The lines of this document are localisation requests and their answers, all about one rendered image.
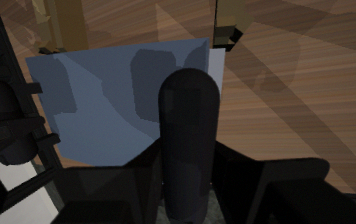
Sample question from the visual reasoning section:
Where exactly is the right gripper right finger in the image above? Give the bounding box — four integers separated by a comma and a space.
211, 140, 330, 224

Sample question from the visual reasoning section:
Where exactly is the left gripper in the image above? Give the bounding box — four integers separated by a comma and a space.
0, 113, 46, 152

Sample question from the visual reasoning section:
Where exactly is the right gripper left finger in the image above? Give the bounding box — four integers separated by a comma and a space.
53, 137, 163, 224

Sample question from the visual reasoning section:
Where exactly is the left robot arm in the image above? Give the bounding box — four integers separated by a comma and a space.
0, 60, 15, 84

